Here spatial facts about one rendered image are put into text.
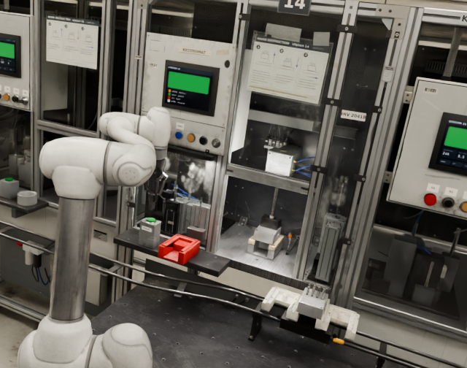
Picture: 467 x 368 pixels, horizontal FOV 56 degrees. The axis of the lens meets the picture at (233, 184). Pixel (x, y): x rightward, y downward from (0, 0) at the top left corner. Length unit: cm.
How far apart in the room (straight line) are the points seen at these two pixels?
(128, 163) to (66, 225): 27
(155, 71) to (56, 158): 80
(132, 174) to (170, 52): 82
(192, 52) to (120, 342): 115
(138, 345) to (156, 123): 88
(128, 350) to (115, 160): 56
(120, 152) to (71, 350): 60
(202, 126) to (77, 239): 79
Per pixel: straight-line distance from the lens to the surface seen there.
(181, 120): 194
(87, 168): 131
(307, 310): 177
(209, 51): 187
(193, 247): 196
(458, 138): 169
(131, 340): 142
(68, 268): 139
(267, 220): 208
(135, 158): 128
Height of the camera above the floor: 181
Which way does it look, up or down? 17 degrees down
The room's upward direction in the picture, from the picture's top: 8 degrees clockwise
